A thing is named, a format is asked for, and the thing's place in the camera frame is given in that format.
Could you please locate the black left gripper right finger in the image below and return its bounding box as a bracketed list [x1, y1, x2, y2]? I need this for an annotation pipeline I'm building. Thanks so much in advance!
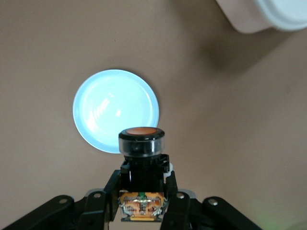
[163, 171, 264, 230]

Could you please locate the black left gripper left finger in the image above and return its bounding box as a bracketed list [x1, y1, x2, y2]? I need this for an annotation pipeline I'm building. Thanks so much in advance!
[0, 169, 122, 230]

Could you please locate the orange push-button switch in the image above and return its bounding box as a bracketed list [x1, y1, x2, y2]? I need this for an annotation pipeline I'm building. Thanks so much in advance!
[118, 126, 175, 222]

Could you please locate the white lidded storage box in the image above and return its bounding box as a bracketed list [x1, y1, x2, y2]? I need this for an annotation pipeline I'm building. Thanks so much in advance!
[214, 0, 307, 35]

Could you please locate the light blue round plate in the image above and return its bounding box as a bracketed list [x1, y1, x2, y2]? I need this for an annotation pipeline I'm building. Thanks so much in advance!
[72, 69, 160, 154]

